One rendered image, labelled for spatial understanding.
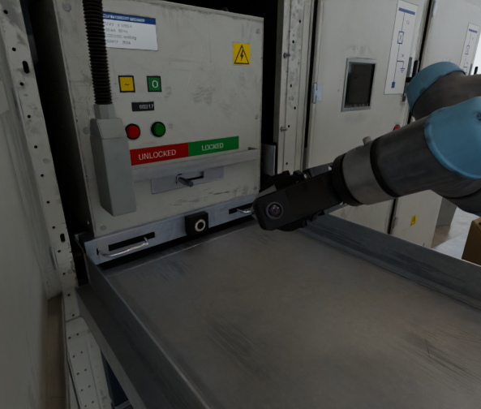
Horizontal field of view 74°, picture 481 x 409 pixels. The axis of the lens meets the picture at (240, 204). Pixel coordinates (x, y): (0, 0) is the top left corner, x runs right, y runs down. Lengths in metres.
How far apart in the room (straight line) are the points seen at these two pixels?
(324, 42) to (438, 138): 0.72
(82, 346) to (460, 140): 0.77
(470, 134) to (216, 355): 0.43
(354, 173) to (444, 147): 0.10
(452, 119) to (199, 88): 0.58
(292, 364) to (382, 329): 0.18
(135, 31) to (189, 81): 0.15
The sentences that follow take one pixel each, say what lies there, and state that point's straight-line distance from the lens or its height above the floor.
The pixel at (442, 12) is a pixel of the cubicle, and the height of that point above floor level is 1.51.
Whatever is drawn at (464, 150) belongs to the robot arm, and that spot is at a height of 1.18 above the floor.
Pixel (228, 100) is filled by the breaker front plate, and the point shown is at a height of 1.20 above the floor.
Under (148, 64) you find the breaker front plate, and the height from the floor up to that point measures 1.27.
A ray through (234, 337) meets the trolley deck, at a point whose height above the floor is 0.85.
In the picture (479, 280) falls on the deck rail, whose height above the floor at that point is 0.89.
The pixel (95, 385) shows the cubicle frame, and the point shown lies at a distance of 0.92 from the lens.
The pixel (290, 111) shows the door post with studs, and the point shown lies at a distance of 0.97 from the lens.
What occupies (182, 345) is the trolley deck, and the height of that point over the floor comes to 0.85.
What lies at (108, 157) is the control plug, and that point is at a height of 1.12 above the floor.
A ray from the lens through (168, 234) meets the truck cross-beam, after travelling 0.82.
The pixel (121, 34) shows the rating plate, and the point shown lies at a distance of 0.74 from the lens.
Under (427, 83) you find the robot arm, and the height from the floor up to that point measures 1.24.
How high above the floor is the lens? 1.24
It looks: 21 degrees down
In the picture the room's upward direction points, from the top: straight up
